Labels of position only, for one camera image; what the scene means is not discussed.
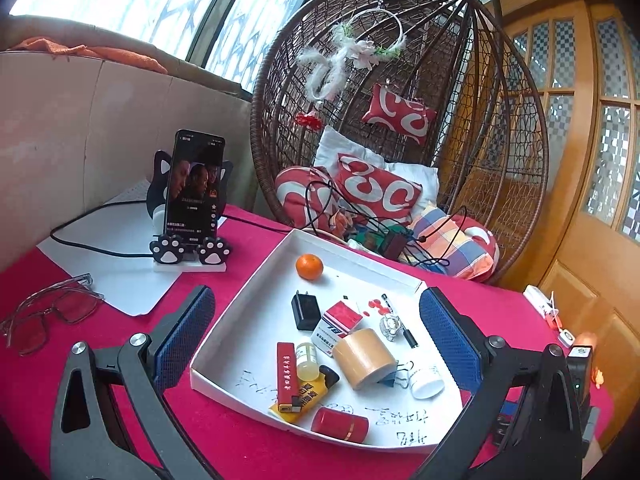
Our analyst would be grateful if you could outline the red white square pillow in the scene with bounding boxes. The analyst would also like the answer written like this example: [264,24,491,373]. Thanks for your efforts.
[335,154,422,226]

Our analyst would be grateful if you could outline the green cloth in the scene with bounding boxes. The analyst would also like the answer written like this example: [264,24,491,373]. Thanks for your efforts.
[348,226,385,252]

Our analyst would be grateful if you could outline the white square device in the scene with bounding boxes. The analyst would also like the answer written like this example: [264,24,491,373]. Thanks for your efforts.
[558,328,575,348]

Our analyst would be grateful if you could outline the white dreamcatcher decoration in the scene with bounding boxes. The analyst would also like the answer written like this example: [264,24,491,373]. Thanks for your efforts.
[294,6,406,131]

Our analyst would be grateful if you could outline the orange clip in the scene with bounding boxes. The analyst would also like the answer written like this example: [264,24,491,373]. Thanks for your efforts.
[544,292,563,332]

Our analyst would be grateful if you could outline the brown tape roll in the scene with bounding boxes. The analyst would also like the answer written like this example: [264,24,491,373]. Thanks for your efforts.
[332,328,397,390]

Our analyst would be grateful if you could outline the orange peel piece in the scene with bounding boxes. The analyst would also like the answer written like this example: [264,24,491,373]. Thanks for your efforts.
[591,366,604,389]

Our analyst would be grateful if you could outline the black power adapter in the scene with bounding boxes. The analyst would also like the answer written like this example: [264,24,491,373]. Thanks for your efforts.
[378,231,408,261]

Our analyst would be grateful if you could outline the silver ingot ornament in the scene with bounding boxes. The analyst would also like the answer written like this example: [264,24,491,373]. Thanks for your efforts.
[380,313,402,341]

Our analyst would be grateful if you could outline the small white dropper bottle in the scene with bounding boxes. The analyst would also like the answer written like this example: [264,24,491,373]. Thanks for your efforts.
[295,341,320,382]

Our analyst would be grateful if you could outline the white paper sheet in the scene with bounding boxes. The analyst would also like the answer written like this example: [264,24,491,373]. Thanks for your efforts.
[38,180,180,316]

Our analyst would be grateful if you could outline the small red headrest pillow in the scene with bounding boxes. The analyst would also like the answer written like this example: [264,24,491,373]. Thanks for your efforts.
[361,84,437,145]

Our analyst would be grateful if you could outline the clear frame glasses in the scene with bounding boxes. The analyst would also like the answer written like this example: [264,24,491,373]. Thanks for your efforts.
[1,273,104,356]

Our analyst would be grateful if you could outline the black pen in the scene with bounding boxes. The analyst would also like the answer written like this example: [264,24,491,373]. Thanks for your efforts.
[380,294,419,348]

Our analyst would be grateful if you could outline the white usb charger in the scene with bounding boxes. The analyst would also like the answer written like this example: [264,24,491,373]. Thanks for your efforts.
[409,366,445,400]

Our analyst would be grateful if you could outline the orange cloth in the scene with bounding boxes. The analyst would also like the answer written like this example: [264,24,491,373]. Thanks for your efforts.
[10,36,168,75]

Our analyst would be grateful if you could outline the plaid pillow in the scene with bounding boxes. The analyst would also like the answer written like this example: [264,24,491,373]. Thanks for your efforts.
[402,205,500,282]

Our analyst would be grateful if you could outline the black charging cable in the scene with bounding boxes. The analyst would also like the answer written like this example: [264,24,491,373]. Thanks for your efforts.
[48,199,294,259]

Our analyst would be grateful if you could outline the red white seat cushion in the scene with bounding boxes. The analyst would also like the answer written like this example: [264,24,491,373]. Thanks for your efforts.
[274,166,338,231]

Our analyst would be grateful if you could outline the black usb charger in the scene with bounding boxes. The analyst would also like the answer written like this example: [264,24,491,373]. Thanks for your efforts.
[291,292,321,330]

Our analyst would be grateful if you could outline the white cardboard tray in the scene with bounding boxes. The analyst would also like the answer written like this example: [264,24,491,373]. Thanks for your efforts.
[190,231,463,452]

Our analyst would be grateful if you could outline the orange tangerine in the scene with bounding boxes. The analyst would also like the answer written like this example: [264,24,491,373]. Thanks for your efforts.
[295,254,323,282]

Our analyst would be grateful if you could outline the slim red lighter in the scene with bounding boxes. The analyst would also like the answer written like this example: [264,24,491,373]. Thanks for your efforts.
[277,341,302,413]

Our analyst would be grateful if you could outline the black smartphone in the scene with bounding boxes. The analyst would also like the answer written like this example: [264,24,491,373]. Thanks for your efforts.
[165,129,226,238]

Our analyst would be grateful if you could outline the cat paw phone stand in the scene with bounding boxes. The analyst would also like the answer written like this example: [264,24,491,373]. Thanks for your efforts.
[145,150,233,273]

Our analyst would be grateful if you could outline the yellow lighter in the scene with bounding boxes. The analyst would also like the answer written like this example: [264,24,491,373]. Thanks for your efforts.
[270,365,340,424]

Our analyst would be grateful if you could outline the dark red box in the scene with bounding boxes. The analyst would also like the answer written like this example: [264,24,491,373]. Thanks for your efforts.
[310,408,369,443]

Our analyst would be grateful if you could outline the wicker hanging egg chair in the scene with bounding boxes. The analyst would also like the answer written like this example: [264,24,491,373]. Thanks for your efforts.
[250,0,549,278]

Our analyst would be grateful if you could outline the magenta tablecloth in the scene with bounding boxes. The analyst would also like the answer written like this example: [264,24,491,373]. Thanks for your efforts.
[1,208,585,479]

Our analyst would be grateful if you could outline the red cigarette pack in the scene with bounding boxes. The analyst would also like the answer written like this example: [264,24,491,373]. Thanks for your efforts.
[310,301,362,356]

